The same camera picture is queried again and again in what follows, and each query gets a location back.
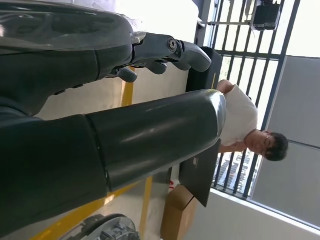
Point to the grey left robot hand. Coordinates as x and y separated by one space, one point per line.
149 139

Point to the steel workbench table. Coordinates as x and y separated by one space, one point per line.
155 86

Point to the black laptop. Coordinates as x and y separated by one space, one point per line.
200 179

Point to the brown cardboard box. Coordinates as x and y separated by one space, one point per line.
175 218

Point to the black computer case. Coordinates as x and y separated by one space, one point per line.
200 79

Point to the person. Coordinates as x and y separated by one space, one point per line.
240 116

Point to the black window grille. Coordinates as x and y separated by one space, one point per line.
250 56

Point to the black hanging device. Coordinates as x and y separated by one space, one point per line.
266 16

